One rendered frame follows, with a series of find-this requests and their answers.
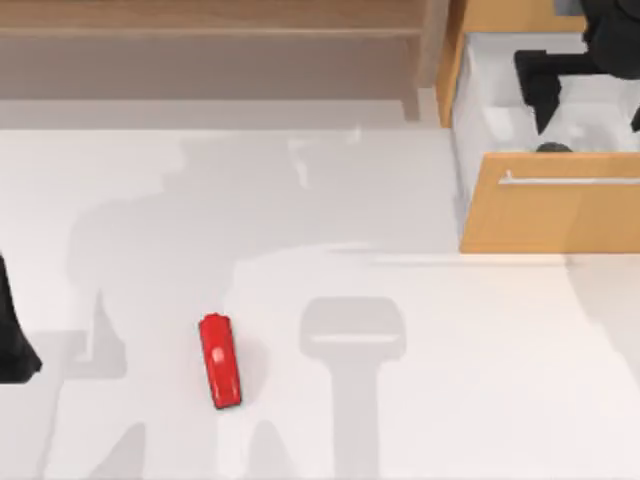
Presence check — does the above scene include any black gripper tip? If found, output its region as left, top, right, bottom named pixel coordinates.
left=0, top=254, right=44, bottom=386

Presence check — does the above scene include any pale wooden drawer front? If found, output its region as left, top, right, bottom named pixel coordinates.
left=459, top=151, right=640, bottom=255

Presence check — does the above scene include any wooden cupboard frame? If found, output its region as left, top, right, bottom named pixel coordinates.
left=433, top=0, right=640, bottom=129

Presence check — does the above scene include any grey pierced drawer inside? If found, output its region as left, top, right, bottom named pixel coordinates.
left=451, top=31, right=640, bottom=226

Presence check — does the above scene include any long metal drawer handle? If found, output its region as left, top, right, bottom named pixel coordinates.
left=497, top=170, right=640, bottom=188

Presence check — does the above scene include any red stapler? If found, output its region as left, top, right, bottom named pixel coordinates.
left=197, top=311, right=245, bottom=412

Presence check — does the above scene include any wooden open shelf unit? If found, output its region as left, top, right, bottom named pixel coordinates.
left=0, top=0, right=437, bottom=122

